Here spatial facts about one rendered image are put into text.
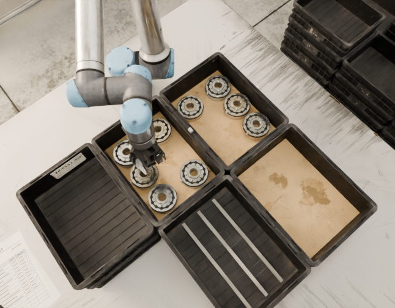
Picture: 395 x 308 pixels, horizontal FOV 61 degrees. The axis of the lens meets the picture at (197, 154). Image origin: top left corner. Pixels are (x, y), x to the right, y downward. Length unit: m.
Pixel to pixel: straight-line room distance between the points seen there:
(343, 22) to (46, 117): 1.64
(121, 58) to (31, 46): 1.61
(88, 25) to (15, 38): 2.03
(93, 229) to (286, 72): 1.06
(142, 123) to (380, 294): 1.04
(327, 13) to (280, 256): 1.46
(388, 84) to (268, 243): 1.29
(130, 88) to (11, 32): 2.23
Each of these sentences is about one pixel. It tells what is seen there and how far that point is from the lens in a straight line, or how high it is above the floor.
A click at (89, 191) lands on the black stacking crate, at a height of 0.83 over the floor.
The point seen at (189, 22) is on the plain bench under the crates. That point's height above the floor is 0.70.
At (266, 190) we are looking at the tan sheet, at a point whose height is 0.83.
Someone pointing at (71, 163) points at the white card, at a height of 0.89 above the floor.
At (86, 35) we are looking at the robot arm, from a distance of 0.99.
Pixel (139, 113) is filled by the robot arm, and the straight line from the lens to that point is 0.82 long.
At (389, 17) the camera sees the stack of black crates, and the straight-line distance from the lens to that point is 2.64.
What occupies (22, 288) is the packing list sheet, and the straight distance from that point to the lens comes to 1.48.
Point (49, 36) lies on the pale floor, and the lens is 2.90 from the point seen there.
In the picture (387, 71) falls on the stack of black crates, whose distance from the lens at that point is 2.22.
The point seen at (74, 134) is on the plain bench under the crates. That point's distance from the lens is 1.55.
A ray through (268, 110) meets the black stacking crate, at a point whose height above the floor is 0.89.
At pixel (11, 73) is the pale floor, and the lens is 2.82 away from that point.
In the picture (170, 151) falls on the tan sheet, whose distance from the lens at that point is 1.28.
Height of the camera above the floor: 2.01
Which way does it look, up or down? 69 degrees down
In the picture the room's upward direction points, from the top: 5 degrees counter-clockwise
